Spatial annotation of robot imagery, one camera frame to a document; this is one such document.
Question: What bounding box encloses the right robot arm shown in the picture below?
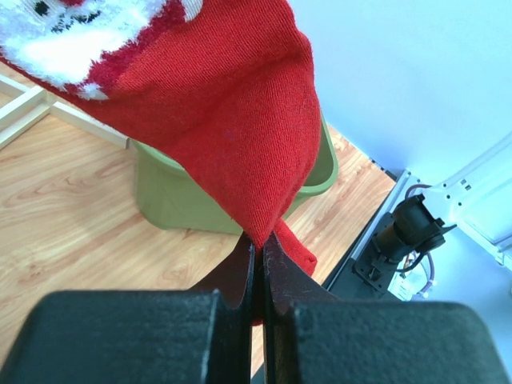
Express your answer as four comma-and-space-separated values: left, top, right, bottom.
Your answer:
393, 134, 511, 269

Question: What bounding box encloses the wooden drying rack frame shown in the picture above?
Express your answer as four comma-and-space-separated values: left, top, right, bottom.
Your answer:
0, 74, 131, 152

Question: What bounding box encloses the olive green plastic basket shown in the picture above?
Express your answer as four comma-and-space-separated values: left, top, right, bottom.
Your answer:
131, 121, 338, 235

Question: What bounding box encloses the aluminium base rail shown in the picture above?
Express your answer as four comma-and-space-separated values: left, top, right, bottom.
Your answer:
322, 167, 512, 301

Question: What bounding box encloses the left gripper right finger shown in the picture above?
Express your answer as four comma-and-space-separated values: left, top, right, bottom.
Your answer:
262, 236, 510, 383

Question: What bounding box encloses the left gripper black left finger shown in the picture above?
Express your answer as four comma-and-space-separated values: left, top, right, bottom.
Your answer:
1, 236, 255, 383

